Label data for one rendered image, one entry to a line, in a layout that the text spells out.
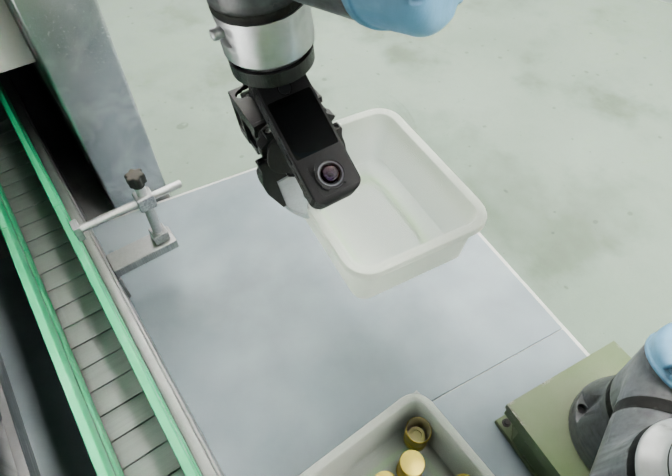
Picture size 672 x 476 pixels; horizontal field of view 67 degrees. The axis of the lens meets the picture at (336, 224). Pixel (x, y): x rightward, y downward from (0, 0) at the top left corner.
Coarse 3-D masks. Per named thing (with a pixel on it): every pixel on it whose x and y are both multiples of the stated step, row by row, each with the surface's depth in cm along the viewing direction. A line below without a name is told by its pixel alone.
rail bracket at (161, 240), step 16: (128, 176) 74; (144, 176) 74; (144, 192) 76; (160, 192) 79; (128, 208) 77; (144, 208) 78; (80, 224) 74; (96, 224) 75; (160, 224) 83; (80, 240) 75; (144, 240) 85; (160, 240) 84; (176, 240) 86; (112, 256) 83; (128, 256) 83; (144, 256) 83
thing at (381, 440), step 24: (408, 408) 71; (432, 408) 69; (360, 432) 67; (384, 432) 71; (432, 432) 71; (456, 432) 67; (336, 456) 66; (360, 456) 71; (384, 456) 72; (432, 456) 72; (456, 456) 68
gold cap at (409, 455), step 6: (408, 450) 69; (414, 450) 69; (402, 456) 68; (408, 456) 68; (414, 456) 68; (420, 456) 68; (402, 462) 68; (408, 462) 68; (414, 462) 68; (420, 462) 68; (396, 468) 71; (402, 468) 67; (408, 468) 67; (414, 468) 67; (420, 468) 67; (402, 474) 68; (408, 474) 67; (414, 474) 67; (420, 474) 67
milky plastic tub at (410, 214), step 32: (352, 128) 65; (384, 128) 67; (352, 160) 69; (384, 160) 70; (416, 160) 63; (384, 192) 66; (416, 192) 65; (448, 192) 59; (320, 224) 53; (352, 224) 63; (384, 224) 63; (416, 224) 63; (448, 224) 61; (480, 224) 54; (352, 256) 60; (384, 256) 60; (416, 256) 51; (448, 256) 58; (352, 288) 55; (384, 288) 56
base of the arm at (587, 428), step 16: (592, 384) 69; (608, 384) 64; (576, 400) 69; (592, 400) 67; (608, 400) 62; (576, 416) 68; (592, 416) 65; (608, 416) 62; (576, 432) 67; (592, 432) 64; (576, 448) 67; (592, 448) 64; (592, 464) 65
